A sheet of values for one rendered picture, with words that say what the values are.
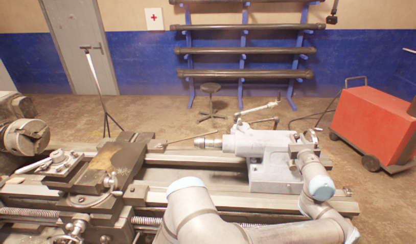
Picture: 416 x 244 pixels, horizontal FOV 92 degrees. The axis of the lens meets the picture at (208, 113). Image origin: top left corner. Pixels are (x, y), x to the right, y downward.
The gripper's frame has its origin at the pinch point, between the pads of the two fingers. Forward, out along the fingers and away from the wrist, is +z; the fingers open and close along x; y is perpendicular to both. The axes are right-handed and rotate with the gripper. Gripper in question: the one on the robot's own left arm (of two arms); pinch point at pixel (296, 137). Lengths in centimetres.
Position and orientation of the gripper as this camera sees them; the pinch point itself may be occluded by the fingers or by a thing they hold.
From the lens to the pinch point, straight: 113.6
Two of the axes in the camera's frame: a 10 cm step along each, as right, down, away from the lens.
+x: -9.9, 0.7, 1.3
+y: -1.2, -8.6, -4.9
